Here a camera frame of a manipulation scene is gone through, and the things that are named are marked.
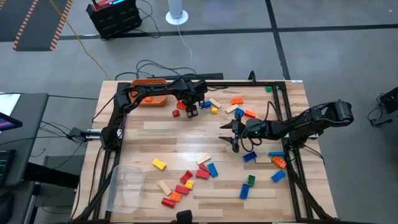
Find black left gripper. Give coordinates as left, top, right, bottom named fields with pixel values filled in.
left=182, top=91, right=205, bottom=118

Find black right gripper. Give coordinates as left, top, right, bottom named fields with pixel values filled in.
left=218, top=115, right=265, bottom=153

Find long blue studded brick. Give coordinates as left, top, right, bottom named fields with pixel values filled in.
left=206, top=162, right=219, bottom=179
left=239, top=183, right=251, bottom=200

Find red arch block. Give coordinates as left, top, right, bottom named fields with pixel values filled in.
left=179, top=169, right=194, bottom=185

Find long yellow studded brick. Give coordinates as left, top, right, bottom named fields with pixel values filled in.
left=152, top=157, right=167, bottom=171

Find long red cylinder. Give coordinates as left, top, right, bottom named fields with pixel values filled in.
left=160, top=197, right=177, bottom=209

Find black power strip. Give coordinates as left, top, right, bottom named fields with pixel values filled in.
left=146, top=73, right=224, bottom=81

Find orange plastic bin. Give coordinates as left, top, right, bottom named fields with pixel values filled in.
left=129, top=78, right=169, bottom=108

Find white tower stand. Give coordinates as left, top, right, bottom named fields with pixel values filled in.
left=165, top=0, right=189, bottom=26

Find clear plastic container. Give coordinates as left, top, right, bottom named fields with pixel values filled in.
left=106, top=164, right=146, bottom=215

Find black crate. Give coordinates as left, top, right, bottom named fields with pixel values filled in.
left=86, top=0, right=143, bottom=40

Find black power adapter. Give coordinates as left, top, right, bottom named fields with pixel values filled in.
left=67, top=126, right=90, bottom=141

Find red device on crate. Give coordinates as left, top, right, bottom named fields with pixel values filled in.
left=91, top=0, right=133, bottom=11

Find black desk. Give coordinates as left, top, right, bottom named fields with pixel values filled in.
left=0, top=92, right=50, bottom=187

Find black mat with striped edge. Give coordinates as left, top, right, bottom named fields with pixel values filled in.
left=0, top=0, right=39, bottom=43
left=12, top=0, right=75, bottom=52

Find white sheet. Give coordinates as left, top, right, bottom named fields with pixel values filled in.
left=0, top=93, right=22, bottom=118

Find black monitor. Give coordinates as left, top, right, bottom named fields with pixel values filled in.
left=0, top=111, right=24, bottom=132

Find backlit keyboard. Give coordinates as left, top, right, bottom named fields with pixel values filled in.
left=0, top=149, right=16, bottom=187

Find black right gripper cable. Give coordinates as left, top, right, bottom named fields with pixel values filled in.
left=241, top=101, right=277, bottom=153

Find black floor cables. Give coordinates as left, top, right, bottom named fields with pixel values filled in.
left=114, top=58, right=198, bottom=81

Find white cable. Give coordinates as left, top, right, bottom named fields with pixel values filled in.
left=175, top=24, right=195, bottom=72

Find yellow hanging cable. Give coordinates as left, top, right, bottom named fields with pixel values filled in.
left=49, top=0, right=110, bottom=79

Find black equipment with cables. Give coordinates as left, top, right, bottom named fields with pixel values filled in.
left=367, top=86, right=398, bottom=128

